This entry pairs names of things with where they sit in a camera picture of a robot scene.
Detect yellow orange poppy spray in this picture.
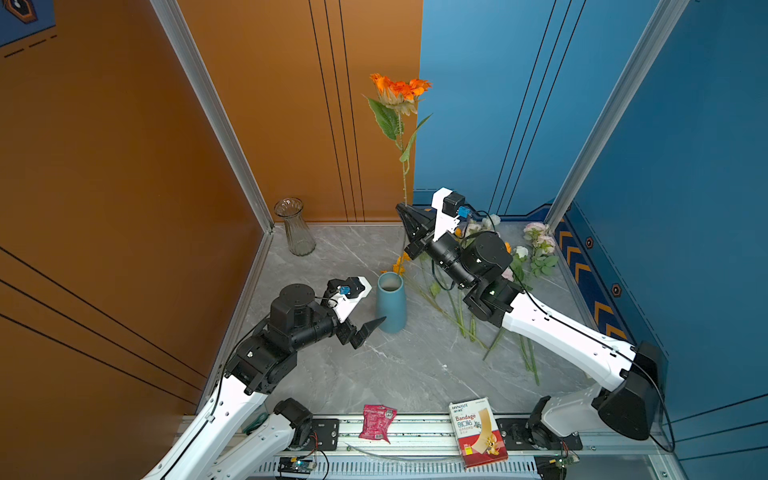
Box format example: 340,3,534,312
391,253,489,350

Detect teal ceramic vase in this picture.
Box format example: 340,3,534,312
376,272,407,334

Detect white ranunculus spray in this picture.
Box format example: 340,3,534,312
462,214,501,237

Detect orange gerbera flower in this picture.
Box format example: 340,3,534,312
367,73,432,205

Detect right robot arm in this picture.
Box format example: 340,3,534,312
396,203,668,450

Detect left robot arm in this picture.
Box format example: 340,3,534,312
146,276,383,479

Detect clear ribbed glass vase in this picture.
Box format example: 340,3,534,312
274,197,316,256

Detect yellow rose flower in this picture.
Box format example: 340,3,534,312
483,242,512,362

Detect pink snack packet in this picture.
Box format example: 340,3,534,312
358,405,398,443

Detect pink rose spray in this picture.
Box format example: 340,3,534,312
513,222,558,276

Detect green rubber glove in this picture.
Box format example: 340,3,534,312
243,412,269,436

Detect pink carnation spray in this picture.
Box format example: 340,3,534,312
518,334,540,386

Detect left green circuit board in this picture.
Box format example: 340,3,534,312
276,457,317,480

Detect green circuit board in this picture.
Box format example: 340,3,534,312
549,450,580,470
276,457,317,480

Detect red bandage box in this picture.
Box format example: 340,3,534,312
449,398,508,468

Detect right green circuit board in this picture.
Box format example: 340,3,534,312
549,450,580,470

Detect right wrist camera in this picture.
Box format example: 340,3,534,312
431,187,471,242

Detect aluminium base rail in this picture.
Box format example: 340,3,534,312
246,414,686,479

